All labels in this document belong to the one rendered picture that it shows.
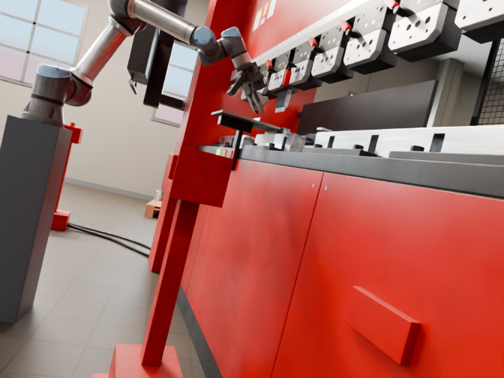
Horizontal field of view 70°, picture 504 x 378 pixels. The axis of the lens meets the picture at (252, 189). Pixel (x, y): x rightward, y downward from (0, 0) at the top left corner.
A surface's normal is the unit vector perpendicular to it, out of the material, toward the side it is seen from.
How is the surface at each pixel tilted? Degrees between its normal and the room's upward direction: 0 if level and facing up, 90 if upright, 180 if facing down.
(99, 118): 90
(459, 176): 90
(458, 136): 90
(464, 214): 90
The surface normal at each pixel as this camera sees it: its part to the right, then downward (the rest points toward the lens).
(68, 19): 0.21, 0.09
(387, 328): -0.90, -0.21
